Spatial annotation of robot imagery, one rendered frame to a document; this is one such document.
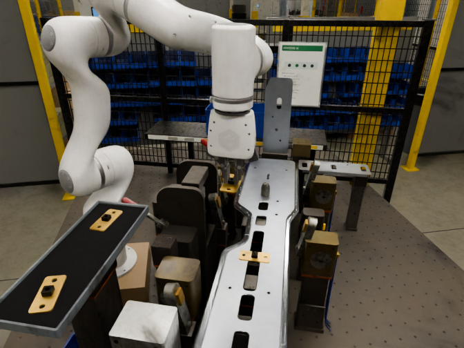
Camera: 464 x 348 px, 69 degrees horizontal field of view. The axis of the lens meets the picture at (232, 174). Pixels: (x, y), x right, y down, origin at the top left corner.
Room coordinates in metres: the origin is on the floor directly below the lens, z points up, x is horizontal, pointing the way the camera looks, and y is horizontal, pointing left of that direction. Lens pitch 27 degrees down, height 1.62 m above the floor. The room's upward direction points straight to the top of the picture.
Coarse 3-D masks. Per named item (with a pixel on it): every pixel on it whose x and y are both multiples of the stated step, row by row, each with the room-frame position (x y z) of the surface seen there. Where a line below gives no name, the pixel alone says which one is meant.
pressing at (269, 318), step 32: (288, 160) 1.35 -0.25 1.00; (256, 192) 1.07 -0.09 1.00; (288, 192) 1.07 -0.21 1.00; (288, 224) 0.87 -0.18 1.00; (224, 256) 0.71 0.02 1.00; (288, 256) 0.72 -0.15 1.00; (224, 288) 0.60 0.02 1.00; (256, 288) 0.60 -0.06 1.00; (288, 288) 0.61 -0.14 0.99; (224, 320) 0.51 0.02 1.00; (256, 320) 0.51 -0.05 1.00
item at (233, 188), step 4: (232, 176) 0.72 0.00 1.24; (228, 180) 0.68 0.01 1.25; (232, 180) 0.68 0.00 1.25; (224, 184) 0.68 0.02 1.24; (228, 184) 0.68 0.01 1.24; (232, 184) 0.68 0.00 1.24; (220, 188) 0.66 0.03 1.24; (224, 188) 0.66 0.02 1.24; (228, 188) 0.67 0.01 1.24; (232, 188) 0.66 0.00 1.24; (236, 188) 0.66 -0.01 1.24; (224, 192) 0.65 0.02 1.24; (228, 192) 0.65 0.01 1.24; (232, 192) 0.65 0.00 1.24
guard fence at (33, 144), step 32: (0, 0) 2.70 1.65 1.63; (0, 32) 2.69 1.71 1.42; (32, 32) 2.70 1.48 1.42; (0, 64) 2.68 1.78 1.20; (32, 64) 2.72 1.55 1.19; (0, 96) 2.67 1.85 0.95; (32, 96) 2.71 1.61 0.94; (0, 128) 2.66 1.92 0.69; (32, 128) 2.70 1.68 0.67; (0, 160) 2.64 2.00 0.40; (32, 160) 2.69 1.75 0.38
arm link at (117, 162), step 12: (96, 156) 0.93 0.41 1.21; (108, 156) 0.95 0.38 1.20; (120, 156) 0.97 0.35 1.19; (108, 168) 0.92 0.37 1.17; (120, 168) 0.95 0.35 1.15; (132, 168) 0.99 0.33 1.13; (108, 180) 0.91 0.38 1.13; (120, 180) 0.95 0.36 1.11; (96, 192) 0.97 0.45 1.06; (108, 192) 0.95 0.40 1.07; (120, 192) 0.95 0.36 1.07; (84, 204) 0.93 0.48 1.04
